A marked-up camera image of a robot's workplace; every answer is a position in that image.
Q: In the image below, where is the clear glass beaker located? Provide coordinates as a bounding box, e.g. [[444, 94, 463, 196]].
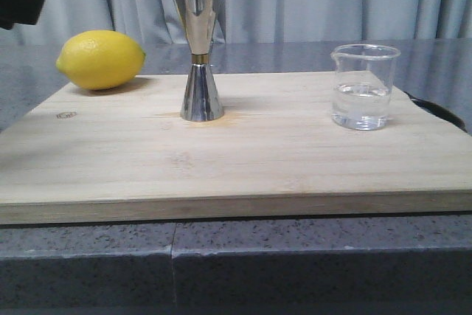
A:
[[330, 44, 400, 131]]

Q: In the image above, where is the black cable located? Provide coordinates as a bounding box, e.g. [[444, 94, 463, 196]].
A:
[[403, 91, 467, 132]]

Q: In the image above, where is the grey curtain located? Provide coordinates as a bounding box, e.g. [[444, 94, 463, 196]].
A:
[[1, 0, 471, 45]]

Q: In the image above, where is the light wooden cutting board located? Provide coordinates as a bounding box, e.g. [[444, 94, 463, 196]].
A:
[[1, 72, 471, 224]]

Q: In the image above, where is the yellow lemon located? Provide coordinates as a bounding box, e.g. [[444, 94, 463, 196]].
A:
[[55, 30, 146, 90]]

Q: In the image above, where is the steel double jigger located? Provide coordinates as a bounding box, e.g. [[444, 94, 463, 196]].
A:
[[173, 0, 224, 122]]

